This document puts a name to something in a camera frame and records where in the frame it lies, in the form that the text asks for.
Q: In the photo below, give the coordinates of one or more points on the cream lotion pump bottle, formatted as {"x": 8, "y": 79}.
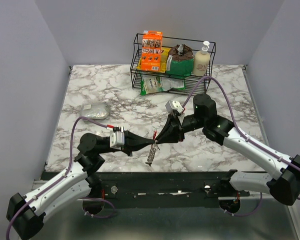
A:
{"x": 201, "y": 60}

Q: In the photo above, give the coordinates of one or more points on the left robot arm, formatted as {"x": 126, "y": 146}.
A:
{"x": 28, "y": 213}

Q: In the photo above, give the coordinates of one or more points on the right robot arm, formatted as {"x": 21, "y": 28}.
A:
{"x": 282, "y": 172}

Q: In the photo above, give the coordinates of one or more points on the green white snack bag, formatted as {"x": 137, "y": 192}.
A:
{"x": 153, "y": 84}

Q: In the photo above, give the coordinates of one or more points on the black wire shelf rack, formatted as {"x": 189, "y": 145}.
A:
{"x": 190, "y": 81}

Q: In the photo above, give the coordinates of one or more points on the green brown bag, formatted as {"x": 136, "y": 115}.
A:
{"x": 180, "y": 61}

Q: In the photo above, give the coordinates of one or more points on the silver glitter pouch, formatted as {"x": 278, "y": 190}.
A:
{"x": 95, "y": 111}

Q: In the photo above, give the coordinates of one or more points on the orange product box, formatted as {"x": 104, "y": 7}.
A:
{"x": 151, "y": 39}

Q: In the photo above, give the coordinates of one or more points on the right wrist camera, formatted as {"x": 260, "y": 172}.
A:
{"x": 172, "y": 106}

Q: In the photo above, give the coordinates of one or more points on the steel key organizer red handle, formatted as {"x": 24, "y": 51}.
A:
{"x": 154, "y": 148}

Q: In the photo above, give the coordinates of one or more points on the yellow snack bag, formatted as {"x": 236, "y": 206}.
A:
{"x": 162, "y": 60}

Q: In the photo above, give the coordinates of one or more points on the aluminium rail frame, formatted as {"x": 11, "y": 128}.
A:
{"x": 81, "y": 180}

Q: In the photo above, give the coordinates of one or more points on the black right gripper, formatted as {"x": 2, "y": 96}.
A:
{"x": 173, "y": 131}

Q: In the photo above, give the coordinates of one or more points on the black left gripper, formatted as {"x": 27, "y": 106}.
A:
{"x": 133, "y": 142}

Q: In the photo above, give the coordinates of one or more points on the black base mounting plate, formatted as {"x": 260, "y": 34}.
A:
{"x": 163, "y": 189}

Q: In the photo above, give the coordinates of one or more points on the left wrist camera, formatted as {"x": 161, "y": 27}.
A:
{"x": 117, "y": 139}

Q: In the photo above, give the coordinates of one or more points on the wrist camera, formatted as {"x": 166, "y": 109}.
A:
{"x": 117, "y": 139}
{"x": 172, "y": 106}

